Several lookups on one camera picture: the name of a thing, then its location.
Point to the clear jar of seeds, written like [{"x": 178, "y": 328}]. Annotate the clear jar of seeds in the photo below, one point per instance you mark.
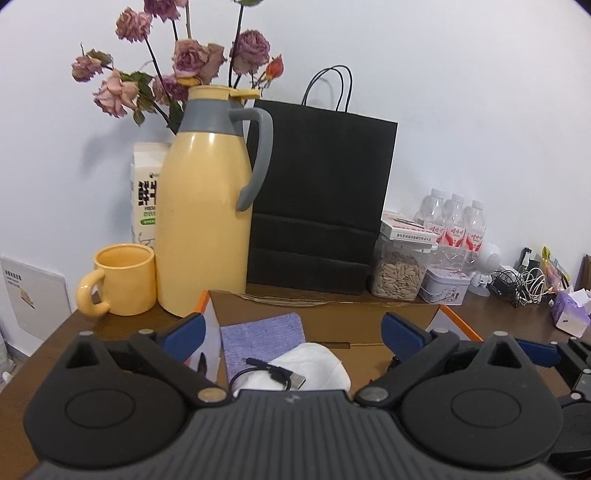
[{"x": 399, "y": 274}]

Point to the black paper bag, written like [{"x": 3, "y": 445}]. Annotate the black paper bag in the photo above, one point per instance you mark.
[{"x": 318, "y": 184}]

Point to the red cardboard box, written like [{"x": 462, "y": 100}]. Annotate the red cardboard box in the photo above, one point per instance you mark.
[{"x": 341, "y": 323}]

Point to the clear water bottle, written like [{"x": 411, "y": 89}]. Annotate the clear water bottle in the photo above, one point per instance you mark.
[
  {"x": 450, "y": 226},
  {"x": 427, "y": 212},
  {"x": 475, "y": 230}
]

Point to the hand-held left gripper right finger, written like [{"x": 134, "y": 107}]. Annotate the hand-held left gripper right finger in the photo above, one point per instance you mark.
[{"x": 401, "y": 334}]

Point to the purple fabric pouch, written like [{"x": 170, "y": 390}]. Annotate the purple fabric pouch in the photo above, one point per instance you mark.
[{"x": 258, "y": 337}]

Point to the grey printed tin box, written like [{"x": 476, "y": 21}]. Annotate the grey printed tin box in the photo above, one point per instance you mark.
[{"x": 445, "y": 286}]

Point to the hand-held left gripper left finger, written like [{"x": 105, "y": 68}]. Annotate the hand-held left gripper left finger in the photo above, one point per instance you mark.
[{"x": 187, "y": 334}]

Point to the purple tissue box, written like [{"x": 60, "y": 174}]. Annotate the purple tissue box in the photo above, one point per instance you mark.
[{"x": 572, "y": 314}]

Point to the white cloth glove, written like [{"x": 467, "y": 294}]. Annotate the white cloth glove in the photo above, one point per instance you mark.
[{"x": 323, "y": 364}]

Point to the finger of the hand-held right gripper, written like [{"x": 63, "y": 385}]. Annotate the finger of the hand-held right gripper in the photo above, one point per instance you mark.
[{"x": 538, "y": 353}]

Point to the small white flat box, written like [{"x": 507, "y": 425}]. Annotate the small white flat box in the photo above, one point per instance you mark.
[{"x": 408, "y": 228}]

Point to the yellow thermos jug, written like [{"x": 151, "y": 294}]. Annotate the yellow thermos jug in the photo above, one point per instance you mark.
[{"x": 203, "y": 207}]

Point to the white milk carton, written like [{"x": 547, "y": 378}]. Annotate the white milk carton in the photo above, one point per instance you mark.
[{"x": 147, "y": 194}]

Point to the dried rose bouquet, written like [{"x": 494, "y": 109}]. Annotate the dried rose bouquet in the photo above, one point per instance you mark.
[{"x": 194, "y": 55}]

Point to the green yellow snack packet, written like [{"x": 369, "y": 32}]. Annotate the green yellow snack packet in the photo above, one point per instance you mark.
[{"x": 556, "y": 270}]

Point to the white wall panel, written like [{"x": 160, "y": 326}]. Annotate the white wall panel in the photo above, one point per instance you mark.
[{"x": 37, "y": 300}]

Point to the yellow mug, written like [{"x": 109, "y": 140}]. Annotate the yellow mug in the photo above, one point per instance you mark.
[{"x": 124, "y": 277}]

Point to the white robot toy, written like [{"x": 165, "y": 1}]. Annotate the white robot toy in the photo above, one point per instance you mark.
[{"x": 488, "y": 261}]

